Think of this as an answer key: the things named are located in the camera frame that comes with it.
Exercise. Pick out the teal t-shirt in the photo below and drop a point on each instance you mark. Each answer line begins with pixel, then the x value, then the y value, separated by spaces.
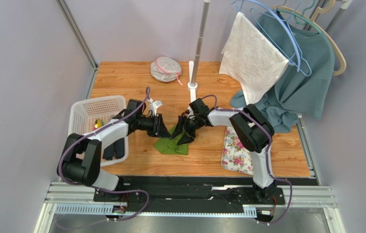
pixel 302 92

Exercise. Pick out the green hanger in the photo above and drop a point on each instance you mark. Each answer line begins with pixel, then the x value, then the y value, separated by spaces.
pixel 300 17

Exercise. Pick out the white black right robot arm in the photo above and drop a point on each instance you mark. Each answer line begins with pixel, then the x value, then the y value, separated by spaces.
pixel 252 128

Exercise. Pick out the gold spoon in basket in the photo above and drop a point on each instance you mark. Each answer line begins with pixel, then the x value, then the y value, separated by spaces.
pixel 98 123

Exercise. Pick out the white mesh laundry bag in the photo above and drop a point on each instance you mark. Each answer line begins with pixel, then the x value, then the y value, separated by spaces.
pixel 166 69

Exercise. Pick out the floral pattern tray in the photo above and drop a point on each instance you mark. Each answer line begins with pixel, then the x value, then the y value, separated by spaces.
pixel 235 157

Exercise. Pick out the blue wire hanger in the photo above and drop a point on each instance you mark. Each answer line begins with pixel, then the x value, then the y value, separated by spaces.
pixel 286 32

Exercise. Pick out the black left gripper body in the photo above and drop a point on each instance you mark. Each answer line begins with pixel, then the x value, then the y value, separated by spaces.
pixel 151 124

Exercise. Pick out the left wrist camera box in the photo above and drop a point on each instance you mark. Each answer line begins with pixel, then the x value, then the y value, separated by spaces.
pixel 153 106

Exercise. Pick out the white plastic basket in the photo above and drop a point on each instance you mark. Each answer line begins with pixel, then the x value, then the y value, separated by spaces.
pixel 84 113

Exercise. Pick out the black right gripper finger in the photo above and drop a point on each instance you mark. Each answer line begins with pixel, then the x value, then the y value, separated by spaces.
pixel 179 127
pixel 186 138

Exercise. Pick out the wooden hanger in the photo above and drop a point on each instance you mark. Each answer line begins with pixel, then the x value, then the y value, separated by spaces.
pixel 337 51

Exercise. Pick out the white towel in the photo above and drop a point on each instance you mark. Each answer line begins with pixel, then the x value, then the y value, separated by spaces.
pixel 251 59

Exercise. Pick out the dark cutlery pouch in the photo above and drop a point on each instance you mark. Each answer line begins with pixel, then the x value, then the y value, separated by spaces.
pixel 115 150

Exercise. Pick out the grey pole with white base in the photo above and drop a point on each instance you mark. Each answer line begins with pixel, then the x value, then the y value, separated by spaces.
pixel 193 66

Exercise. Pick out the green paper napkin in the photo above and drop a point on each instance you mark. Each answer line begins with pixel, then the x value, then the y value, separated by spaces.
pixel 170 147

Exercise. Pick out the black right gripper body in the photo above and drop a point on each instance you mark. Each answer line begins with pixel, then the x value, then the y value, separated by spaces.
pixel 188 123

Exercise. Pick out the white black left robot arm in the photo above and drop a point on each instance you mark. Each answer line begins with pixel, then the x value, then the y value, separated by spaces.
pixel 80 160

